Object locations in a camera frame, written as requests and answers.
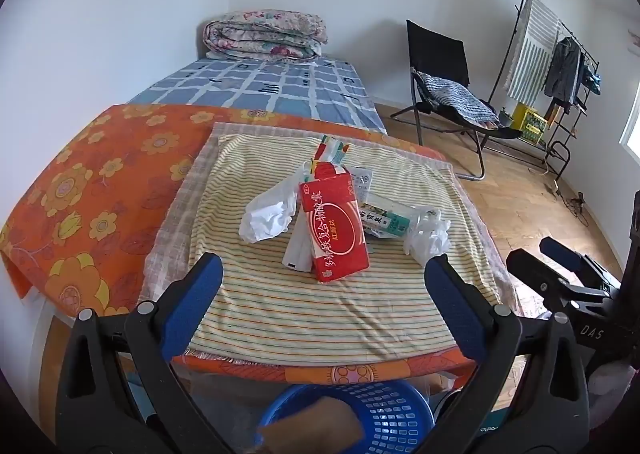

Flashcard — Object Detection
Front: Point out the black folding chair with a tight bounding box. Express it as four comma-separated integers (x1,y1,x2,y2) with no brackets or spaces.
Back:
390,19,524,180

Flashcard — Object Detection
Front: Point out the green and white box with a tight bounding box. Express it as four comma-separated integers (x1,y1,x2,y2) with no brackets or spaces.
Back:
357,191,426,241

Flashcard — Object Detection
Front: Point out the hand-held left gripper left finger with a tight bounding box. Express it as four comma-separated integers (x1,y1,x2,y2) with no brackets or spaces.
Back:
56,251,241,454

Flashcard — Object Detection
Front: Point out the black drying rack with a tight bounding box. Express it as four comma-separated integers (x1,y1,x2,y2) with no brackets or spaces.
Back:
487,0,602,180

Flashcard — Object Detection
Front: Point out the checked chair cushion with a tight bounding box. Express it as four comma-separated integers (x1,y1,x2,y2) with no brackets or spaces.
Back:
417,72,501,130

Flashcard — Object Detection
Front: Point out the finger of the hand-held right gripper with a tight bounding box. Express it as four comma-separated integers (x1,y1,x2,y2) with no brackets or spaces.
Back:
505,249,609,321
539,236,623,288

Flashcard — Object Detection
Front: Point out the black cable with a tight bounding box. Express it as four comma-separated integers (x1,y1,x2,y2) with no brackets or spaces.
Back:
564,191,594,226

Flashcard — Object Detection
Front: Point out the striped yellow cloth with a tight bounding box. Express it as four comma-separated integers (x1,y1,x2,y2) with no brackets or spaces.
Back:
182,134,501,356

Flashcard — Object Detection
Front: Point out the white bed frame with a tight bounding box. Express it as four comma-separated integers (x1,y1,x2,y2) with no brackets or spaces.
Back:
27,284,76,415

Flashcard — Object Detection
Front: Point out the colourful striped carton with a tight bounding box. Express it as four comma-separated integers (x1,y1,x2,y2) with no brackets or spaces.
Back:
302,134,354,182

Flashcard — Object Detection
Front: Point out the blue plastic basket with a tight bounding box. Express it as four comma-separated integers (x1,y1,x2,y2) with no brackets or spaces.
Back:
257,381,435,454

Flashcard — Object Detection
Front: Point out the narrow white box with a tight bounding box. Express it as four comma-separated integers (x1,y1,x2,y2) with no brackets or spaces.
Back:
281,214,316,273

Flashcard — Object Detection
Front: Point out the folded floral quilt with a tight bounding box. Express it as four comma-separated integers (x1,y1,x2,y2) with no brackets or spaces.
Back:
202,10,330,61

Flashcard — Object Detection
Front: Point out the white plastic bag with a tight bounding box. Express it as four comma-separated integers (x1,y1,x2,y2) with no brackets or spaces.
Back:
402,207,452,267

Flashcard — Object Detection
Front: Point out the brown paper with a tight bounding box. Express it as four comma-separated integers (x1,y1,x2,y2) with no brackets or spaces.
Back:
257,396,366,454

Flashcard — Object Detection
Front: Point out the green striped towel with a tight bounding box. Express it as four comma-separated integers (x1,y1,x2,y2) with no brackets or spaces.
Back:
505,0,561,108

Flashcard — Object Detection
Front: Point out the orange floral blanket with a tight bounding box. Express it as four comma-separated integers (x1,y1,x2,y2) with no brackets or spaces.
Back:
0,104,481,387

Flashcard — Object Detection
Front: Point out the white tissue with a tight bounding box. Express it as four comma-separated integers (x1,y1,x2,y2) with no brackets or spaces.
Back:
239,177,301,243

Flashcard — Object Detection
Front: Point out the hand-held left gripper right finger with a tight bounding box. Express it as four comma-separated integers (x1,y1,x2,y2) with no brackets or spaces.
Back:
424,254,590,454

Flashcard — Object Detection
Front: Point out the teal garment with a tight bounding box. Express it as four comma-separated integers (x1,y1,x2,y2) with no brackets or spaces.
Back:
582,64,604,96

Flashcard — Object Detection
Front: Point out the dark grey jacket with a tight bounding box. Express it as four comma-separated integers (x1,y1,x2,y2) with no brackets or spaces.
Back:
544,37,586,108

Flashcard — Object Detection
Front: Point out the yellow crate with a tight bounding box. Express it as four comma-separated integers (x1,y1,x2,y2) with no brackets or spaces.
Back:
510,103,549,144

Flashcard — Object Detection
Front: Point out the red carton box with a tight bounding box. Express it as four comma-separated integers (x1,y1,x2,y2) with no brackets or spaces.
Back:
299,173,371,283

